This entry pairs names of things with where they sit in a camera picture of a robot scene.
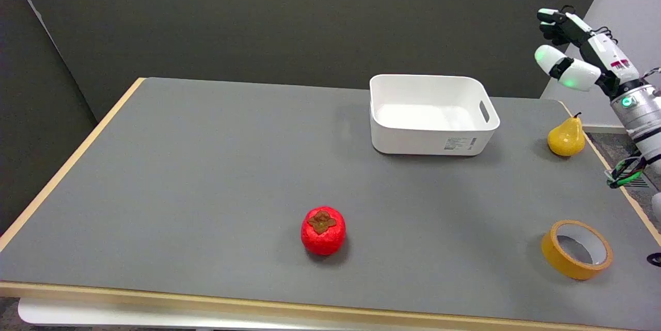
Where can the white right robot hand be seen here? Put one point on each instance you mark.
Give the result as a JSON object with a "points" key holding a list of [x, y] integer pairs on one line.
{"points": [[578, 74]]}

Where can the yellow tape roll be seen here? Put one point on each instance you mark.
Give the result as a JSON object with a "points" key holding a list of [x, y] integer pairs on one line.
{"points": [[576, 249]]}

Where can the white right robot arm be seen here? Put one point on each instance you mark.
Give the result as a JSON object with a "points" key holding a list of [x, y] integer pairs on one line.
{"points": [[643, 114]]}

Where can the yellow toy pear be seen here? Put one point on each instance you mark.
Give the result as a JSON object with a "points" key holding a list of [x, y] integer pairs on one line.
{"points": [[566, 137]]}

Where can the black floor vent grille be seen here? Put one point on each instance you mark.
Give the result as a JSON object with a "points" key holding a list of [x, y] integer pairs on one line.
{"points": [[643, 182]]}

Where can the white plastic storage bin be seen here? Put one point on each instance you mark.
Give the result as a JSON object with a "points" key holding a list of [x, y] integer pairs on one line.
{"points": [[431, 114]]}

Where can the red toy persimmon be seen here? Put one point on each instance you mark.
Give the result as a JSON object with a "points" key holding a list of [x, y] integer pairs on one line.
{"points": [[323, 230]]}

